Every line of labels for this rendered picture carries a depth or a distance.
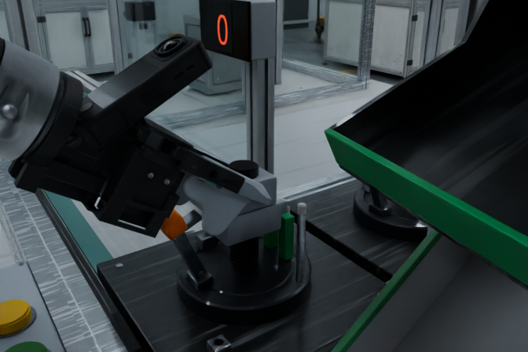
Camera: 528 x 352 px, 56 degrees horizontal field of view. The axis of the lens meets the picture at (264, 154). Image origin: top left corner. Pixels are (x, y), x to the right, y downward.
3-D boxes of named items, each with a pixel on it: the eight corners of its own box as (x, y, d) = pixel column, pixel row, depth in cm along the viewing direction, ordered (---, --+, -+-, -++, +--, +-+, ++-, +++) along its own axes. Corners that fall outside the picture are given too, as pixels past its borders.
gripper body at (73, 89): (130, 206, 46) (-1, 160, 39) (174, 125, 46) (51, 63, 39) (163, 242, 40) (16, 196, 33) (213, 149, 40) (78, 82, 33)
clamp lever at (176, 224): (196, 284, 47) (163, 228, 43) (186, 274, 49) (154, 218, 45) (225, 261, 49) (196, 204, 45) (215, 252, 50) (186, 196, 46)
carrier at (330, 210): (417, 309, 51) (433, 200, 46) (279, 216, 69) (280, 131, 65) (540, 239, 64) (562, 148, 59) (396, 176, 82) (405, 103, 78)
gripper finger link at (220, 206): (245, 244, 47) (160, 209, 43) (274, 190, 47) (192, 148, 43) (258, 258, 44) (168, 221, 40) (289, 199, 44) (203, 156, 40)
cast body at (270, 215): (227, 247, 47) (225, 179, 44) (204, 229, 50) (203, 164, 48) (297, 224, 51) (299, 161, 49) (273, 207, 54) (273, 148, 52)
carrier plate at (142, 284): (196, 435, 38) (195, 414, 37) (97, 278, 56) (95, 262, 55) (408, 314, 50) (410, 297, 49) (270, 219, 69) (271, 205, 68)
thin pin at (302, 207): (298, 284, 48) (301, 207, 45) (294, 280, 49) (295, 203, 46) (305, 280, 49) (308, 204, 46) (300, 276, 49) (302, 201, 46)
